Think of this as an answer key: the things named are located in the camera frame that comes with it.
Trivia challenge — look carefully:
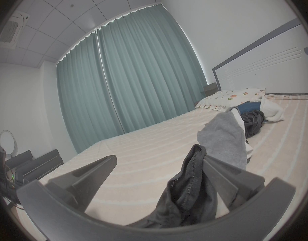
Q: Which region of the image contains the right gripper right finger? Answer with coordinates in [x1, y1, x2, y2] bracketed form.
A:
[203, 157, 266, 209]

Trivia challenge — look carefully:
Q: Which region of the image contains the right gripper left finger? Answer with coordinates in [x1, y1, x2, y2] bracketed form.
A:
[46, 155, 118, 211]

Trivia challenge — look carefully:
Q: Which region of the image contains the black T-shirt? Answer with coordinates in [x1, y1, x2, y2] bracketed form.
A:
[138, 145, 219, 230]

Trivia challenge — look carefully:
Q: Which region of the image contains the bed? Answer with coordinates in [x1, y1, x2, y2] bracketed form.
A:
[9, 18, 308, 231]

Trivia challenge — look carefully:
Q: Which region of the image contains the grey garment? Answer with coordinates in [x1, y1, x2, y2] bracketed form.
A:
[197, 109, 255, 171]

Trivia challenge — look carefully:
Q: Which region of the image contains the black shiny garment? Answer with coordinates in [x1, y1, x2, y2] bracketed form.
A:
[240, 109, 266, 139]

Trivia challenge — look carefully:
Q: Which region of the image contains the dark blue garment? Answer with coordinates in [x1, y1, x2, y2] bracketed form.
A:
[238, 102, 262, 115]

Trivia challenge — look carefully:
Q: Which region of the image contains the white garment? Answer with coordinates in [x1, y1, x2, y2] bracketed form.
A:
[259, 96, 285, 122]

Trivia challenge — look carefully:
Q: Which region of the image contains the blue-green curtain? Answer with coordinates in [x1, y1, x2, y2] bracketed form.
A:
[97, 4, 207, 135]
[56, 29, 125, 155]

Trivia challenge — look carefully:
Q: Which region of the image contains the white printed pillow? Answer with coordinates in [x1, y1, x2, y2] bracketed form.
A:
[195, 87, 266, 109]

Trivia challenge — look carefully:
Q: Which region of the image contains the grey bedside table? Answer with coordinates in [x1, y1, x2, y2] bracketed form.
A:
[204, 82, 217, 95]

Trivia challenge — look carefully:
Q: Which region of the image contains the white ceiling air conditioner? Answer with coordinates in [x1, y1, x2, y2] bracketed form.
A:
[0, 12, 31, 50]

